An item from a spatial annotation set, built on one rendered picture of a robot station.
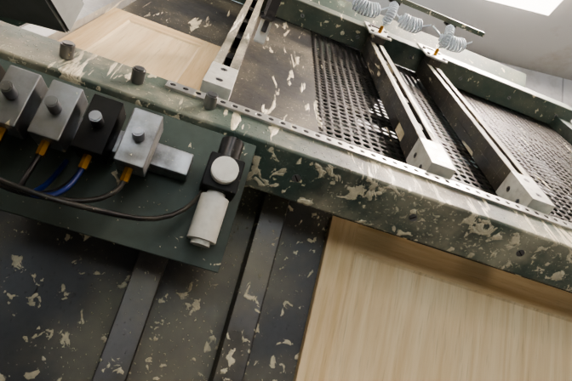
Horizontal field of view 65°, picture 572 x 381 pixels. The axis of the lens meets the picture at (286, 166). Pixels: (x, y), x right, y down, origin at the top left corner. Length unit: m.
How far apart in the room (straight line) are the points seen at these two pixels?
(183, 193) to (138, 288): 0.27
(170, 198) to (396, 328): 0.63
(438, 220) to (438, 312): 0.31
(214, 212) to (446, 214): 0.48
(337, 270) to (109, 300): 0.51
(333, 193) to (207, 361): 0.45
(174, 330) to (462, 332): 0.69
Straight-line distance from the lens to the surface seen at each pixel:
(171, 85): 0.91
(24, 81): 0.77
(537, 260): 1.12
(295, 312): 1.08
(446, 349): 1.22
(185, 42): 1.28
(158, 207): 0.79
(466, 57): 2.73
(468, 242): 1.03
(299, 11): 2.00
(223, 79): 0.97
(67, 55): 0.92
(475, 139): 1.46
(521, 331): 1.35
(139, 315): 0.98
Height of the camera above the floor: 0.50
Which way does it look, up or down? 20 degrees up
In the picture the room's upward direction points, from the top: 15 degrees clockwise
